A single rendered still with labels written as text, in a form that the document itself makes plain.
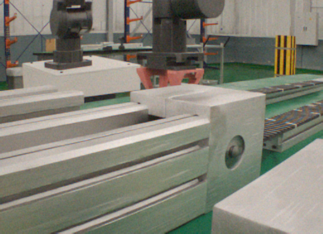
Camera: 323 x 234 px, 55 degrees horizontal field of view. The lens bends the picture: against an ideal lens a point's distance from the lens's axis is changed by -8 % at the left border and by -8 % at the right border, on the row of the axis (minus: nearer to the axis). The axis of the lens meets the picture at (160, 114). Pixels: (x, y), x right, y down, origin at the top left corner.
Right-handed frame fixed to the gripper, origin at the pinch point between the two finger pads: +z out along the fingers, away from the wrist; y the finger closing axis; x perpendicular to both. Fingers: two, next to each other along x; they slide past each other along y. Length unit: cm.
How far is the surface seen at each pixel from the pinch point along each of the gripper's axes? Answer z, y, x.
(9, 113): -3.9, 4.7, -28.9
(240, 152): -1.0, 23.6, -14.5
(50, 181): -3.7, 23.7, -33.0
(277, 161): 3.4, 22.1, -2.8
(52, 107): -3.8, 4.8, -23.6
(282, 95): 2.3, 1.8, 40.3
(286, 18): -62, -249, 577
